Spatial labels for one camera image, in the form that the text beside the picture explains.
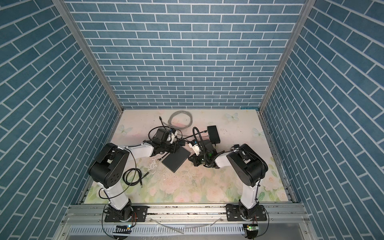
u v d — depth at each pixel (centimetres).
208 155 76
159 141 76
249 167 50
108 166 49
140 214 73
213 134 105
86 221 72
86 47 85
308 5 70
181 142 97
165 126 109
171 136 82
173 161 90
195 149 86
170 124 112
